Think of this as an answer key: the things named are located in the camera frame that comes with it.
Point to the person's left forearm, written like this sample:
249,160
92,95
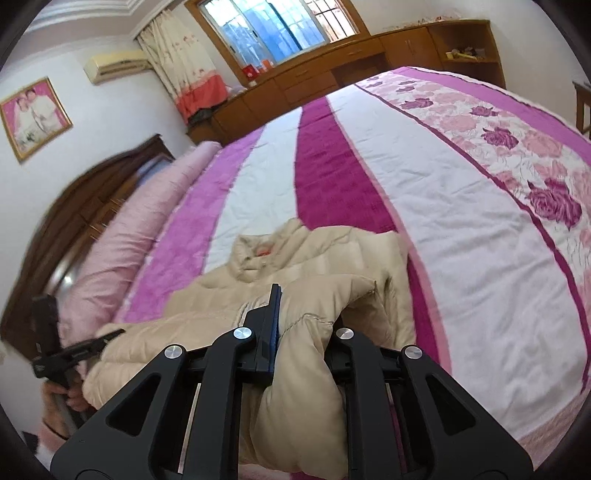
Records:
50,441

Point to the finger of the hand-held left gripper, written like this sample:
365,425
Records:
87,350

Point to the dark wooden headboard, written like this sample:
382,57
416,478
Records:
60,221

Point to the dark cloth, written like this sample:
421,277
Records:
201,117

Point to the person's left hand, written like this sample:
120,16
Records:
76,400

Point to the striped floral bedspread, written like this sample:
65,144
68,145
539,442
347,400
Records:
461,230

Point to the orange box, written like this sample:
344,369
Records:
266,66

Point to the long wooden cabinet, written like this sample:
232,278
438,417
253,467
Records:
314,74

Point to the white air conditioner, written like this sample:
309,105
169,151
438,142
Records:
115,64

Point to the floral curtain with red hem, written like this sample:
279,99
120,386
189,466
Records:
184,69

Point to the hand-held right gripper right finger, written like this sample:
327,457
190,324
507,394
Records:
345,355

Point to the small tan shelf items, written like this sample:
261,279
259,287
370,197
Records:
464,53

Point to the wooden chair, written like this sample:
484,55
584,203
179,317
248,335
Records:
582,106

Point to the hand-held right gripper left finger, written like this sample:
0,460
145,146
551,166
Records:
275,332

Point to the red box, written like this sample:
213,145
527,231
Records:
250,74

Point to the wooden framed window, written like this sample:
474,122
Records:
277,27

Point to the beige puffer jacket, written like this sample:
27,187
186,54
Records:
314,258

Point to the pink rolled quilt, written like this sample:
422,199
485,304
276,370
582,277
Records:
120,230

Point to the framed portrait photo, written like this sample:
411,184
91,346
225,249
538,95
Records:
34,117

